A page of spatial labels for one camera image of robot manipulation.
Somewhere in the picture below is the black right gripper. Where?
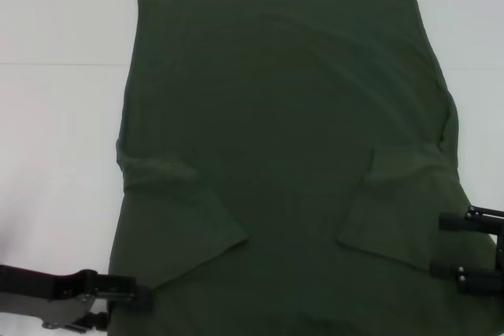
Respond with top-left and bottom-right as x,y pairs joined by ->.
428,205 -> 504,297

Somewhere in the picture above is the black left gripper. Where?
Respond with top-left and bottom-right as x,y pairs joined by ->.
0,264 -> 155,334

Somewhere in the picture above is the dark green shirt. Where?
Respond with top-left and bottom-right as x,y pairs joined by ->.
100,0 -> 504,336

